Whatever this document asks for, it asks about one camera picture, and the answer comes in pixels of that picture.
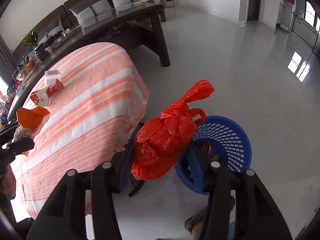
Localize dark wooden sofa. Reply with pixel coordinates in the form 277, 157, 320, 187
12, 0, 167, 58

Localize red plastic bag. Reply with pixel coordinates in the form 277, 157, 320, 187
131, 80, 214, 180

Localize orange fruit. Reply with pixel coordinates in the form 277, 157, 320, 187
27, 61, 34, 68

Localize brown shoe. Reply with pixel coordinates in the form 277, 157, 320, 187
184, 209, 235, 239

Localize blue plastic basket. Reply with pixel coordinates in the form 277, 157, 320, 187
175, 115, 252, 195

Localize green potted plant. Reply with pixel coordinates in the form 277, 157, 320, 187
22, 30, 38, 47

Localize orange striped tablecloth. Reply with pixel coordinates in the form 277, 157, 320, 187
12, 42, 149, 218

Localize dark wooden coffee table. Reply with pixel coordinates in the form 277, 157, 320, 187
7, 3, 170, 121

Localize white red paper carton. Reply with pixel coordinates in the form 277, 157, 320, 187
29, 87, 49, 107

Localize orange snack bag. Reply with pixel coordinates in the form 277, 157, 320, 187
17, 106, 50, 132

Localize white plastic box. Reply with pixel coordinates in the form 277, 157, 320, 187
44, 70, 62, 87

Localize red long snack wrapper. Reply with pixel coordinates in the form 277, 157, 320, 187
46, 79, 64, 97

